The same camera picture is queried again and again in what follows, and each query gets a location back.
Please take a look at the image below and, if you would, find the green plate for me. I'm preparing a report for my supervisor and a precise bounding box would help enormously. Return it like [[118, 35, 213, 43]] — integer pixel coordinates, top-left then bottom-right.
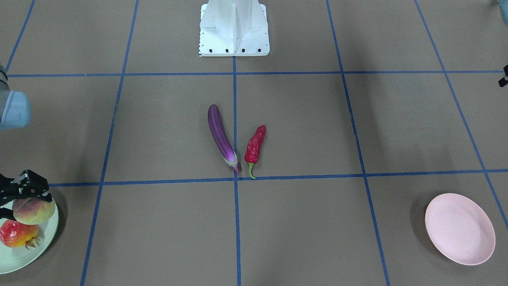
[[1, 201, 59, 274]]

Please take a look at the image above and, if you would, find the white camera stand column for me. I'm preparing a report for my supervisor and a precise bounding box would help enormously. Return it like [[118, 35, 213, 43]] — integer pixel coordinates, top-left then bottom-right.
[[198, 0, 270, 57]]

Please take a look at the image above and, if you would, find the purple eggplant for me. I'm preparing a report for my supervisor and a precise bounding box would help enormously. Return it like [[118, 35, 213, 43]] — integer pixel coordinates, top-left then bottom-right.
[[207, 104, 241, 174]]

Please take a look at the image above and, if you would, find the red yellow pomegranate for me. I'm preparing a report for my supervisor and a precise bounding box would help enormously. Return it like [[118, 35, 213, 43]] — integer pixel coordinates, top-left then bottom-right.
[[0, 220, 39, 249]]

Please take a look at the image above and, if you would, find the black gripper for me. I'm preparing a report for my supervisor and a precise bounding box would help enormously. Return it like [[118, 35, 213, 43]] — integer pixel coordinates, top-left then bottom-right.
[[0, 170, 53, 221]]

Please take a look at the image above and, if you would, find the red chili pepper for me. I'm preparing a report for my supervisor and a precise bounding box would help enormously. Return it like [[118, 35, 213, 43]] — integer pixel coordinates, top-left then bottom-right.
[[244, 125, 266, 180]]

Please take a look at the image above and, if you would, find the pink plate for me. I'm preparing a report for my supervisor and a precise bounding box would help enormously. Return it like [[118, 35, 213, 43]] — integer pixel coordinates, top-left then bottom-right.
[[424, 193, 496, 266]]

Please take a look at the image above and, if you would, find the yellow pink peach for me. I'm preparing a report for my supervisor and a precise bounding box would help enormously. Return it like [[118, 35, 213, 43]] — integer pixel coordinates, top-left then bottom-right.
[[12, 197, 56, 225]]

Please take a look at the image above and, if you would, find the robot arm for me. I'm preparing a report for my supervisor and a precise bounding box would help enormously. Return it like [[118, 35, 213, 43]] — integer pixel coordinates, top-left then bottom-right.
[[0, 66, 56, 226]]

